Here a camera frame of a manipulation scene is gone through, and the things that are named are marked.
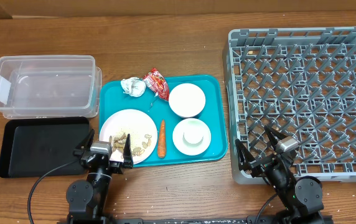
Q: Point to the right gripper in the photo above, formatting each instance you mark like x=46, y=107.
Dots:
x=245, y=164

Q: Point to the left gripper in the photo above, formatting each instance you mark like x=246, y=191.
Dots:
x=117, y=167

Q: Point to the pink plate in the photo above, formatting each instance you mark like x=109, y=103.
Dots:
x=134, y=125

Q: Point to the orange carrot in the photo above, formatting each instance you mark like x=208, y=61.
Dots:
x=161, y=147

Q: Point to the white cup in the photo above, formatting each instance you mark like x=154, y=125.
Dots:
x=193, y=135

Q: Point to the white bowl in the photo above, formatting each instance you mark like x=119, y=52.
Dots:
x=182, y=145

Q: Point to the white napkin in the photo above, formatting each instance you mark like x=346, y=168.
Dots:
x=133, y=86

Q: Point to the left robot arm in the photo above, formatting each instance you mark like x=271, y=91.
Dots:
x=87, y=198

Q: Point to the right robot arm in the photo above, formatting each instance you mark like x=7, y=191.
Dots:
x=302, y=198

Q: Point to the peanut pile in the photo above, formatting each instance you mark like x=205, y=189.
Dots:
x=120, y=143

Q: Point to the teal serving tray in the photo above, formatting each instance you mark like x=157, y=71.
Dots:
x=112, y=100

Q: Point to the black tray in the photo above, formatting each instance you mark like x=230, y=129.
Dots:
x=32, y=147

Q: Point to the grey dish rack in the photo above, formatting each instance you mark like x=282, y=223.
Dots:
x=302, y=82

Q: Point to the red snack wrapper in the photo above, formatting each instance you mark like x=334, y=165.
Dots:
x=157, y=83

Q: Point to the clear plastic bin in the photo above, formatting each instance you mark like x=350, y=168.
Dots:
x=45, y=86

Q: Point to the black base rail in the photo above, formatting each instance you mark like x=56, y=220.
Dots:
x=247, y=220

